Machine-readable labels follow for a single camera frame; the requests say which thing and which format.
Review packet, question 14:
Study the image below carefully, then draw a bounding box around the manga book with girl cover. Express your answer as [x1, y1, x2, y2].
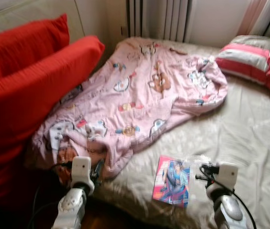
[152, 155, 192, 208]

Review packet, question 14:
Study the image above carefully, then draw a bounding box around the bed with beige floral sheet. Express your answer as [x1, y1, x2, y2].
[25, 38, 270, 229]

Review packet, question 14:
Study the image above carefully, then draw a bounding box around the pink cartoon print blanket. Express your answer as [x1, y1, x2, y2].
[26, 37, 228, 181]

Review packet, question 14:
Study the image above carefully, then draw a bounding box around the red white teal striped bolster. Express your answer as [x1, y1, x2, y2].
[215, 42, 270, 102]

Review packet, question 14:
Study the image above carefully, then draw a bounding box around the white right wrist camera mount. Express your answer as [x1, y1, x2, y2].
[216, 162, 239, 190]

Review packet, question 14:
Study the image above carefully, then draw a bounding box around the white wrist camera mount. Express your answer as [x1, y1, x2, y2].
[216, 162, 239, 190]
[71, 156, 94, 191]

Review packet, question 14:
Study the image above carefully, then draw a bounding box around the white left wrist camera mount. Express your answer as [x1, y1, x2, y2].
[71, 156, 94, 191]

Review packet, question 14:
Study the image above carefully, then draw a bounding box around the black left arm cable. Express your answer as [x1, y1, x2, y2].
[27, 161, 74, 229]

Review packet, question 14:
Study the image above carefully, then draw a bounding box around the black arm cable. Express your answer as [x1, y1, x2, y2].
[27, 161, 74, 229]
[195, 165, 258, 229]

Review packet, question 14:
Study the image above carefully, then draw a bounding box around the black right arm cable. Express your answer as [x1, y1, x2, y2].
[195, 165, 258, 229]

